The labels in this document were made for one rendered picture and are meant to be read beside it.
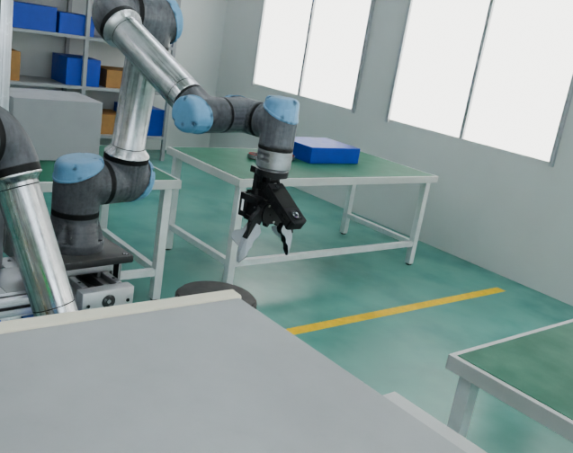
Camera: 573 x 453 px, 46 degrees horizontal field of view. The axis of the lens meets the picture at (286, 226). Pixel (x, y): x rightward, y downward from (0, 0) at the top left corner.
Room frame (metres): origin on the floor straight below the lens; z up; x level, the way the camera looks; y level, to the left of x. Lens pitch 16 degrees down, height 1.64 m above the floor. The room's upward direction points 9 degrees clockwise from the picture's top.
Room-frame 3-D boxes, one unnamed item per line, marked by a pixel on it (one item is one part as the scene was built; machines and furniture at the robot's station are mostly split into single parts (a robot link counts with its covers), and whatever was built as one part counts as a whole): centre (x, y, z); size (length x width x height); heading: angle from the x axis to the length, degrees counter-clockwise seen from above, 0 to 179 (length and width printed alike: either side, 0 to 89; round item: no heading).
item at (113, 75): (7.50, 2.09, 0.87); 0.42 x 0.40 x 0.19; 130
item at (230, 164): (4.94, -0.10, 0.37); 1.90 x 0.90 x 0.75; 131
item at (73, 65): (7.18, 2.45, 0.92); 0.42 x 0.36 x 0.28; 41
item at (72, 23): (7.12, 2.52, 1.38); 0.42 x 0.36 x 0.20; 39
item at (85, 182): (1.62, 0.52, 1.20); 0.13 x 0.12 x 0.14; 143
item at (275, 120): (1.43, 0.05, 1.45); 0.09 x 0.08 x 0.11; 53
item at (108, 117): (7.42, 2.19, 0.39); 0.40 x 0.36 x 0.21; 40
